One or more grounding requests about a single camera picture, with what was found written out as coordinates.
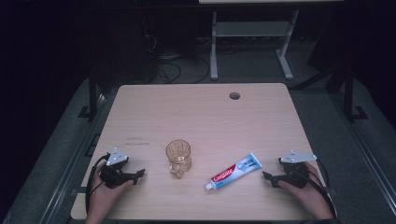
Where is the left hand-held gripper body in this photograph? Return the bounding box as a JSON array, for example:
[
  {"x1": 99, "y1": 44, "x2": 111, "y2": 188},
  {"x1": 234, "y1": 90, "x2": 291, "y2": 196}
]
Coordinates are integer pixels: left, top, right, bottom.
[{"x1": 99, "y1": 147, "x2": 138, "y2": 189}]

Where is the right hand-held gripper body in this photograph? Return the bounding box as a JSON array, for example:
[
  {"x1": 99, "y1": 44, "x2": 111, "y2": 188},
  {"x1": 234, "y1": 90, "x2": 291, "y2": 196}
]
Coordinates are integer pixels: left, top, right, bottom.
[{"x1": 279, "y1": 149, "x2": 318, "y2": 189}]

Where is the blue and red toothpaste tube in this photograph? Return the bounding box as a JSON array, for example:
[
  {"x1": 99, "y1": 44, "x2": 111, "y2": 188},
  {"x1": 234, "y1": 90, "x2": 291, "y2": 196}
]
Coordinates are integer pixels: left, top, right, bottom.
[{"x1": 204, "y1": 152, "x2": 263, "y2": 191}]

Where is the amber glass cup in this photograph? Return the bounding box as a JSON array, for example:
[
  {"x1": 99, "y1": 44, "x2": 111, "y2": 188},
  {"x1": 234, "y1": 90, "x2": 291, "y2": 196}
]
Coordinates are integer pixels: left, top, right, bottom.
[{"x1": 164, "y1": 138, "x2": 192, "y2": 180}]

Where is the person's left hand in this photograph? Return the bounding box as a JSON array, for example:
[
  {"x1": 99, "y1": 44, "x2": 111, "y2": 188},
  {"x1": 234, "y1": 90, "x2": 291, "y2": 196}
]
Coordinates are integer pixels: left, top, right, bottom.
[{"x1": 86, "y1": 161, "x2": 134, "y2": 219}]

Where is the person's right hand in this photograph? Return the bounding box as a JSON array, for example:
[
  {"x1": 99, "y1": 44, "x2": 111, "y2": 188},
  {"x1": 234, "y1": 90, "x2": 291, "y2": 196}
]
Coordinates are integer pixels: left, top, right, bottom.
[{"x1": 276, "y1": 161, "x2": 334, "y2": 220}]

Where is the black metal stand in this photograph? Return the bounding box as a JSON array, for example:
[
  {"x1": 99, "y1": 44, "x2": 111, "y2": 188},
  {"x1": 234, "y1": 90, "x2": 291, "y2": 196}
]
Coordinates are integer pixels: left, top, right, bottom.
[
  {"x1": 77, "y1": 66, "x2": 102, "y2": 123},
  {"x1": 340, "y1": 66, "x2": 370, "y2": 123}
]

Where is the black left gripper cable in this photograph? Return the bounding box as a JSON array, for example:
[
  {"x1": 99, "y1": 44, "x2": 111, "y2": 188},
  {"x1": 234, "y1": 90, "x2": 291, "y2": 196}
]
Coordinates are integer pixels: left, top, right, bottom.
[{"x1": 84, "y1": 153, "x2": 110, "y2": 217}]

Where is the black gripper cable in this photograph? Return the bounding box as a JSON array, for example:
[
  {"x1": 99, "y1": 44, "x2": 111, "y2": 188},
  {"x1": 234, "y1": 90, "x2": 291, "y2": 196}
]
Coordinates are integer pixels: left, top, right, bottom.
[
  {"x1": 84, "y1": 153, "x2": 110, "y2": 217},
  {"x1": 297, "y1": 156, "x2": 339, "y2": 219}
]

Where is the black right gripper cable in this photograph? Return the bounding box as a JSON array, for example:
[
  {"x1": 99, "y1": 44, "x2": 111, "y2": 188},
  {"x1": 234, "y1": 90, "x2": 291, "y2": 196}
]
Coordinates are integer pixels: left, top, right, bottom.
[{"x1": 297, "y1": 156, "x2": 339, "y2": 219}]

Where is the aluminium frame rail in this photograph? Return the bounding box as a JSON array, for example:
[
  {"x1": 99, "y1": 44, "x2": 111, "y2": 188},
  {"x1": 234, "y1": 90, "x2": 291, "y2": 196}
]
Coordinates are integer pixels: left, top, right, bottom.
[
  {"x1": 329, "y1": 91, "x2": 396, "y2": 217},
  {"x1": 36, "y1": 92, "x2": 108, "y2": 224}
]

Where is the tangle of black floor cables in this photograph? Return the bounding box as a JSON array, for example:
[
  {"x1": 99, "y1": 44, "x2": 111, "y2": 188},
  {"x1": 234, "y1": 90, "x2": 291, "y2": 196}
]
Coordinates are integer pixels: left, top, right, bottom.
[{"x1": 142, "y1": 32, "x2": 211, "y2": 85}]

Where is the white metal table frame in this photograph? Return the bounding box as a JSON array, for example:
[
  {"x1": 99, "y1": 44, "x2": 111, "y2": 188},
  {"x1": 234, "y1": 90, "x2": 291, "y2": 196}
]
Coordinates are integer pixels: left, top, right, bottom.
[{"x1": 209, "y1": 8, "x2": 301, "y2": 82}]

